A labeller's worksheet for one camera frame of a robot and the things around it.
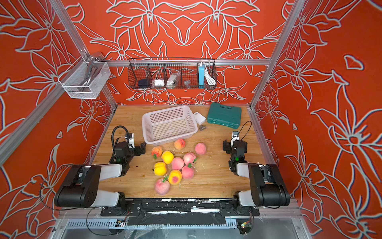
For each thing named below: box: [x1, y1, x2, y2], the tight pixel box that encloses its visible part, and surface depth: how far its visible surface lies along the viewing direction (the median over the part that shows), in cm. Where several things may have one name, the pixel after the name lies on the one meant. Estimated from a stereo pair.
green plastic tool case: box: [206, 102, 242, 129], surface depth 109 cm
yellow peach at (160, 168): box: [153, 161, 167, 176], surface depth 83 cm
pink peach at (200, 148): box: [194, 142, 207, 155], surface depth 91 cm
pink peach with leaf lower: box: [181, 165, 195, 180], surface depth 81 cm
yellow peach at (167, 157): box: [161, 150, 175, 165], surface depth 88 cm
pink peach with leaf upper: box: [183, 152, 197, 166], surface depth 86 cm
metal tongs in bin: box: [78, 52, 103, 93], surface depth 87 cm
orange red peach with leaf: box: [151, 145, 163, 160], surface depth 90 cm
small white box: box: [192, 111, 206, 125], surface depth 112 cm
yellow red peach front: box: [168, 169, 183, 185], surface depth 79 cm
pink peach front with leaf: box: [154, 178, 171, 196], surface depth 76 cm
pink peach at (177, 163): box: [171, 156, 185, 171], surface depth 84 cm
